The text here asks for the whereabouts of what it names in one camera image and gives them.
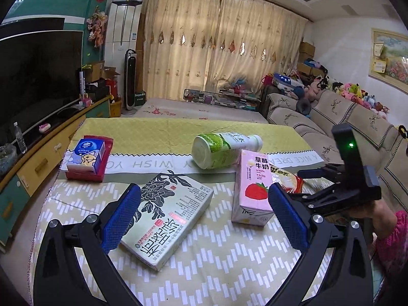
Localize hanging artificial flowers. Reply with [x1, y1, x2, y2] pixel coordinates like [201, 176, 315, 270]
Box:
[87, 6, 109, 48]

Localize yellow snack bag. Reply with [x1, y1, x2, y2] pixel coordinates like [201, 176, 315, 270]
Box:
[269, 162, 314, 195]

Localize green yellow television cabinet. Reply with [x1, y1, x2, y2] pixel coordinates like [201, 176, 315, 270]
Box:
[0, 96, 115, 249]

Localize white floral rug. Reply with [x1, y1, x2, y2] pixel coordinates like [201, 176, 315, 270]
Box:
[140, 97, 268, 123]

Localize glass bowl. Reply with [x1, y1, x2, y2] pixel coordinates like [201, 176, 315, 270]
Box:
[0, 143, 17, 173]

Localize red tissue holder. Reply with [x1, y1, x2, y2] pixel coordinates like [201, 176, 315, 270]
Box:
[65, 135, 114, 183]

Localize pink plush doll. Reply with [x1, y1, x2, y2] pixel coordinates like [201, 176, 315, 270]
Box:
[308, 80, 322, 100]

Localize dark round cushion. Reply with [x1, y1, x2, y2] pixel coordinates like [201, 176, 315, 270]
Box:
[296, 97, 311, 115]

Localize white standing air conditioner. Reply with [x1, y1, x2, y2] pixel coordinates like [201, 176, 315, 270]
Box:
[105, 0, 144, 103]

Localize yellow-green patterned tablecloth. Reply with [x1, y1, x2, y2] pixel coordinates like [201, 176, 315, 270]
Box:
[32, 117, 348, 306]

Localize white black tower fan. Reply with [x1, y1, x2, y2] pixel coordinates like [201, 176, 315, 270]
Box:
[123, 49, 138, 115]

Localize blue tissue pack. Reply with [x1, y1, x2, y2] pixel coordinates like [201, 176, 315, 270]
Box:
[66, 136, 106, 174]

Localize stack of cardboard boxes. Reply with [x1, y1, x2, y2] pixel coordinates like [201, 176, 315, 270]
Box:
[296, 41, 326, 77]

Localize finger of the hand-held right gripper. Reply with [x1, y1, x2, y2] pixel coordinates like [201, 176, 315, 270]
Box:
[297, 163, 345, 181]
[285, 183, 338, 206]

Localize person's right forearm pink sleeve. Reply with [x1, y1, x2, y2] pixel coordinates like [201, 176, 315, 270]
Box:
[371, 210, 408, 297]

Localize blue white star-print bag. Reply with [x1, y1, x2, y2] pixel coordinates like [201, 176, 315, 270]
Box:
[273, 73, 305, 94]

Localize row of plush toys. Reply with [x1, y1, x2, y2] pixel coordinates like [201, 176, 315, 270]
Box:
[304, 75, 391, 122]

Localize person's right hand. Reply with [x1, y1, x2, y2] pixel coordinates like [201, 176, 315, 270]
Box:
[349, 199, 397, 239]

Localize framed landscape painting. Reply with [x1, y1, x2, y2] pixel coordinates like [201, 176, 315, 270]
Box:
[368, 28, 408, 94]

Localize low shelf of books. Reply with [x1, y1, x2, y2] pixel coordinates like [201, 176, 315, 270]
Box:
[220, 88, 260, 112]

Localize green label drink bottle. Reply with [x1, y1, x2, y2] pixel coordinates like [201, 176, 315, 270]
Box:
[192, 132, 263, 170]

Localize black flat television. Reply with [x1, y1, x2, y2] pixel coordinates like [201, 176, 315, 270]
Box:
[0, 17, 84, 141]

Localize beige embroidered curtain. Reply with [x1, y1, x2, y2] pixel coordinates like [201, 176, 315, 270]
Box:
[140, 0, 310, 93]

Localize beige sofa with embroidered covers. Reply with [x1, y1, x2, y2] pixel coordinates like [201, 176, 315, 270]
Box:
[260, 87, 408, 212]

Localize pink strawberry milk carton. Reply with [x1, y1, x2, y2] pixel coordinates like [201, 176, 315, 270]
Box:
[231, 149, 275, 227]

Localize grey-green tea box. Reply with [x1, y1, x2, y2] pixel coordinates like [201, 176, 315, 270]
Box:
[119, 170, 214, 271]

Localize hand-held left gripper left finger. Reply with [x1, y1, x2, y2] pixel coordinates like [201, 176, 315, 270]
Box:
[33, 183, 142, 306]

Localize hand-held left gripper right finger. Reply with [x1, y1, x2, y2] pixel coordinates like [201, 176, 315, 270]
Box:
[268, 183, 373, 306]

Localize pile of boxes beside cabinet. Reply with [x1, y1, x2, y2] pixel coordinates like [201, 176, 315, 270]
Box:
[78, 60, 122, 118]

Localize clear water bottle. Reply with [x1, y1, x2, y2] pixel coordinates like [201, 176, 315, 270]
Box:
[13, 122, 28, 154]

